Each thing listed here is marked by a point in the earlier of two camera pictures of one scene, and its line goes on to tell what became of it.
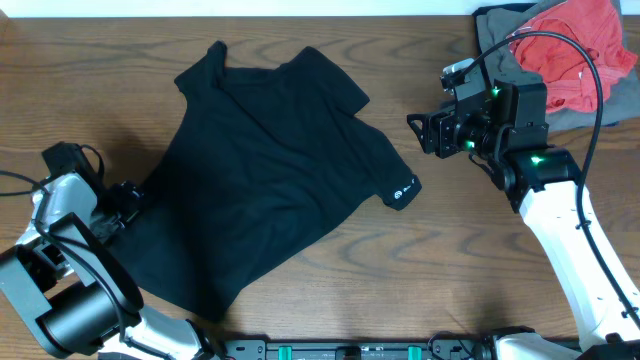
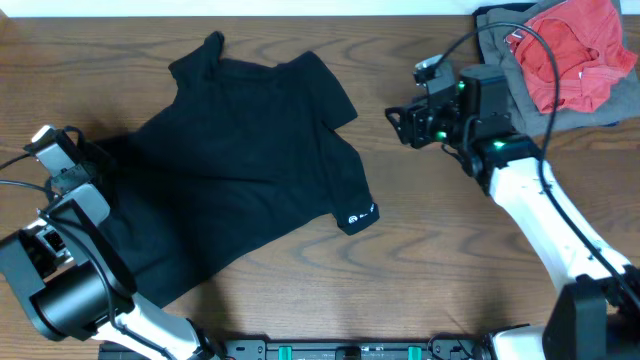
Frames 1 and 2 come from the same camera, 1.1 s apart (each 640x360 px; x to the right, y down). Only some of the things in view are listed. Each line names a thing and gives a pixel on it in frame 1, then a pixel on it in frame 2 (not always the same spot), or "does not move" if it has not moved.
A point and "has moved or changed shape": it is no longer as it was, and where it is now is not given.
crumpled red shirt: (569, 74) does not move
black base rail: (445, 349) does not move
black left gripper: (126, 195) -> (80, 170)
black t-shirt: (258, 171) has moved or changed shape
